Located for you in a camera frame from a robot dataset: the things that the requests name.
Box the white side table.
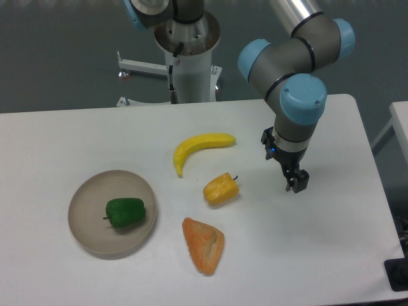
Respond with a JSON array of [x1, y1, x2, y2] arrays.
[[370, 101, 408, 159]]

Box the black cable on pedestal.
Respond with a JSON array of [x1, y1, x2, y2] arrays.
[[168, 41, 185, 105]]

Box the green toy pepper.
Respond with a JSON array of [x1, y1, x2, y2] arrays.
[[103, 198, 146, 228]]

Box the yellow toy pepper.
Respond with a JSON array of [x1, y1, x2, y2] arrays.
[[203, 172, 240, 205]]

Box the black box at table edge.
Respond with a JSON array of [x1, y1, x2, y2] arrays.
[[384, 258, 408, 292]]

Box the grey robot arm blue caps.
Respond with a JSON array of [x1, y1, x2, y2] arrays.
[[124, 1, 355, 193]]

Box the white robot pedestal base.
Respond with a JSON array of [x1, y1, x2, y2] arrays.
[[115, 11, 223, 108]]

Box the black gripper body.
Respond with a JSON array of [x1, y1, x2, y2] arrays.
[[261, 127, 307, 175]]

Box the yellow toy banana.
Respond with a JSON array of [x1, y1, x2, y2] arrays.
[[173, 133, 237, 178]]

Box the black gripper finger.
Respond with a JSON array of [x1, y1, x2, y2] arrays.
[[292, 169, 309, 193], [284, 168, 295, 191]]

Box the beige round plate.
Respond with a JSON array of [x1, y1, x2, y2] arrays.
[[68, 170, 157, 259]]

